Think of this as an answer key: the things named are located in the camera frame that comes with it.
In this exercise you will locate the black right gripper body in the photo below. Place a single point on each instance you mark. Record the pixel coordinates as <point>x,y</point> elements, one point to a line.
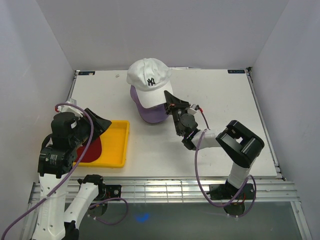
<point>177,112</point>

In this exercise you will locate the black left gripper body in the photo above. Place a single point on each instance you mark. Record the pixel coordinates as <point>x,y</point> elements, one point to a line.
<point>84,130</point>

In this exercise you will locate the purple baseball cap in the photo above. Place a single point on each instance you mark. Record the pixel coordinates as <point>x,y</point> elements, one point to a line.
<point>153,115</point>

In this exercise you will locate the red baseball cap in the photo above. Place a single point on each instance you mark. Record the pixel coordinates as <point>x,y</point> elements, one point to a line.
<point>93,152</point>

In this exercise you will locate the white baseball cap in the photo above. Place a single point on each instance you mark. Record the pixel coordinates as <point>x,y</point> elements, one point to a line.
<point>151,78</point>

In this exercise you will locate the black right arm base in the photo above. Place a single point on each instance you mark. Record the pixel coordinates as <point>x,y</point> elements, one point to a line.
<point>226,192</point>

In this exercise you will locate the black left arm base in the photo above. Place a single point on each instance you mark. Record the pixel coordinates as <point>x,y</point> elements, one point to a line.
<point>112,191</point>

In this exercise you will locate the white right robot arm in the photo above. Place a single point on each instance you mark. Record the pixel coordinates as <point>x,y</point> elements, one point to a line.
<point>238,142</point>

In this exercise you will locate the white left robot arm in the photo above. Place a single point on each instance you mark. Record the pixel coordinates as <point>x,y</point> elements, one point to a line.
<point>70,131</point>

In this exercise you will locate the yellow plastic tray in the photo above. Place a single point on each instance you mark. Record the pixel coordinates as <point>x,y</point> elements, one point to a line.
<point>114,146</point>

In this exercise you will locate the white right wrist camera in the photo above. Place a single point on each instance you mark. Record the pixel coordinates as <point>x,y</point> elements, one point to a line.
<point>193,109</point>

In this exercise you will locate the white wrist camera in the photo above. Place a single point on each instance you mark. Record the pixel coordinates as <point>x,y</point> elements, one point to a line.
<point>193,109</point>
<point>71,109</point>

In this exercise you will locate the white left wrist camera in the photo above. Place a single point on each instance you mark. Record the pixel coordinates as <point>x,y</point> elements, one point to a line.
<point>71,109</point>

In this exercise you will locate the aluminium rail frame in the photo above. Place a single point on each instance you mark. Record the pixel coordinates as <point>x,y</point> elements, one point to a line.
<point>175,209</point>

